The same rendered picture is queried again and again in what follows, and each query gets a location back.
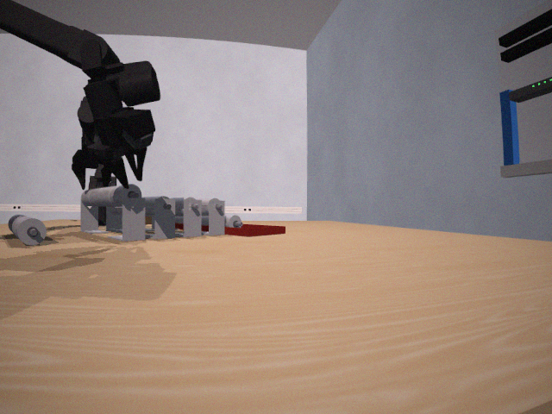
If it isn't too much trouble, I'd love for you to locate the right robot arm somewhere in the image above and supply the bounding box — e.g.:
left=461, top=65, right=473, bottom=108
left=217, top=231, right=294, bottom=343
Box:
left=0, top=0, right=160, bottom=150

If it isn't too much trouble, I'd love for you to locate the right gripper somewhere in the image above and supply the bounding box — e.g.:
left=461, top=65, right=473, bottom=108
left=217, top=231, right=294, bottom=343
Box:
left=87, top=141, right=147, bottom=189

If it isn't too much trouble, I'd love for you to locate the red rectangular tray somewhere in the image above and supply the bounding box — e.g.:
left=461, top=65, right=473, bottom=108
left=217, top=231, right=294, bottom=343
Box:
left=175, top=223, right=285, bottom=236

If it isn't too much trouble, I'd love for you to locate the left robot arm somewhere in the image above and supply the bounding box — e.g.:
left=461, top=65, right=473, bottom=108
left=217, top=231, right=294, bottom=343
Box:
left=78, top=97, right=116, bottom=225

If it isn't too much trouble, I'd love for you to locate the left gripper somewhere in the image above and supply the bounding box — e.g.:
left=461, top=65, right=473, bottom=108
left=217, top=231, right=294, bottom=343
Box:
left=72, top=149, right=112, bottom=190

